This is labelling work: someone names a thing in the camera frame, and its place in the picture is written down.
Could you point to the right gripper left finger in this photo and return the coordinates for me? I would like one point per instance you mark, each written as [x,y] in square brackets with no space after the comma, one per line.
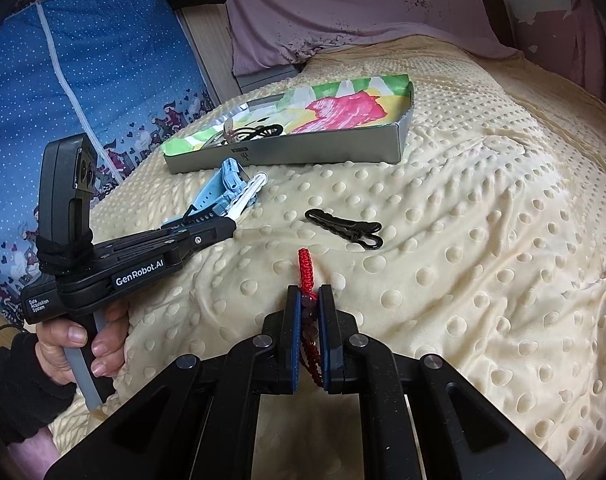
[197,419]

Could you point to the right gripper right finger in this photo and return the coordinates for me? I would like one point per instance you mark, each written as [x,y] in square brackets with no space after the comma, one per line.
[420,418]

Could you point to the silver metal hair clip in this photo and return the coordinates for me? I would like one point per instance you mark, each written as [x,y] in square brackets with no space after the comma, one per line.
[249,193]

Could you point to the black sleeve forearm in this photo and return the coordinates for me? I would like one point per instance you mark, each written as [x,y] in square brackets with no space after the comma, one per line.
[29,398]

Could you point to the person's left hand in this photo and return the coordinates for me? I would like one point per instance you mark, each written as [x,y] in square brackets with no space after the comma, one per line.
[107,348]

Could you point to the light blue smart watch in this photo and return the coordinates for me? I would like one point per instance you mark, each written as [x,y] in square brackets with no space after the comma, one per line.
[216,196]

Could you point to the yellow dotted blanket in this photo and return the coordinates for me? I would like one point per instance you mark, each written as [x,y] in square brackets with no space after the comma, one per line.
[493,256]

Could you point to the black hair clip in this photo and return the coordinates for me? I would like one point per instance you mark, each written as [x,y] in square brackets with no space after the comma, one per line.
[363,233]

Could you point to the grey bedside cabinet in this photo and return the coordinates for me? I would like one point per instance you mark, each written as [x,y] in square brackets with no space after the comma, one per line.
[262,78]

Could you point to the wooden bed headboard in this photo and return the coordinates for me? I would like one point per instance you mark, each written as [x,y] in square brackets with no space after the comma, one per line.
[207,27]

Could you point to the colourful painted paper lining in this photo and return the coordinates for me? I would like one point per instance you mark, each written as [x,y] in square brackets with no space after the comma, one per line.
[336,105]

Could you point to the grey cardboard box tray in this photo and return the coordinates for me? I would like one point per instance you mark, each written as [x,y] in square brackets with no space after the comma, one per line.
[374,144]

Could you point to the pink sheet over headboard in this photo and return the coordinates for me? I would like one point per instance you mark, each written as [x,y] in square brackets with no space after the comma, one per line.
[269,33]

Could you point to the pink curtain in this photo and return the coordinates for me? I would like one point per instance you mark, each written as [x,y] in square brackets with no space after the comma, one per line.
[570,43]

